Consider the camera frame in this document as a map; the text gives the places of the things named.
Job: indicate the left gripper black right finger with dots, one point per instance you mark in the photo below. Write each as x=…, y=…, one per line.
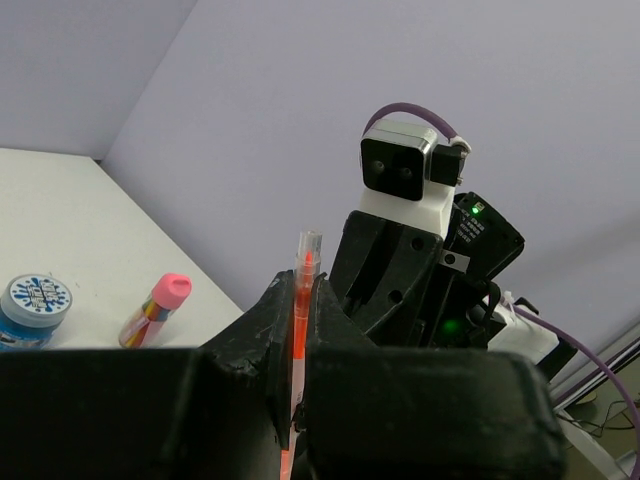
x=372, y=412

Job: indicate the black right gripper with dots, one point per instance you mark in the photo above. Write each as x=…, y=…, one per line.
x=406, y=287

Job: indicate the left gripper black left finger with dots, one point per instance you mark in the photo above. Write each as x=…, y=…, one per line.
x=217, y=411

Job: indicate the thin orange highlighter pen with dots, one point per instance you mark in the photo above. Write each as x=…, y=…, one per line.
x=307, y=265

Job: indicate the pink-capped glitter bottle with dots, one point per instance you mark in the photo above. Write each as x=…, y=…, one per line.
x=167, y=296

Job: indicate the blue paint jar right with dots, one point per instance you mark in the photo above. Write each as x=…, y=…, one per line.
x=32, y=308

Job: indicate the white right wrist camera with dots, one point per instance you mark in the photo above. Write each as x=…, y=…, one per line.
x=409, y=176

